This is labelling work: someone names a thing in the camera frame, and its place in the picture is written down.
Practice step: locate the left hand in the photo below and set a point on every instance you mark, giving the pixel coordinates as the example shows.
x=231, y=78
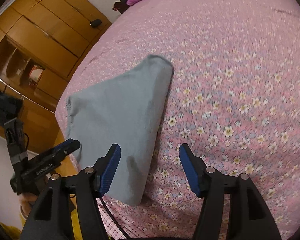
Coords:
x=26, y=201

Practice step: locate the pink floral bedspread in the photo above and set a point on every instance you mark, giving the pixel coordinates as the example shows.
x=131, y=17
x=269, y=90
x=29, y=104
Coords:
x=234, y=98

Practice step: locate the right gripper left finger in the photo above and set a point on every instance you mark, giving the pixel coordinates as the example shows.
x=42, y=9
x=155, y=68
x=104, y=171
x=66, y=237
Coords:
x=50, y=217

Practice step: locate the grey knit pant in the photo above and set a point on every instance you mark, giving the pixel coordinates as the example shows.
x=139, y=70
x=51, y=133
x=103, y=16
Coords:
x=125, y=110

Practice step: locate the black wardrobe knob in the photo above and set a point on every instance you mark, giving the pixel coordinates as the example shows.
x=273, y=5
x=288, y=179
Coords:
x=95, y=23

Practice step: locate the wooden wardrobe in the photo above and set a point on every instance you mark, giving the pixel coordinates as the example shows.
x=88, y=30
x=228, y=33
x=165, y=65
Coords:
x=42, y=42

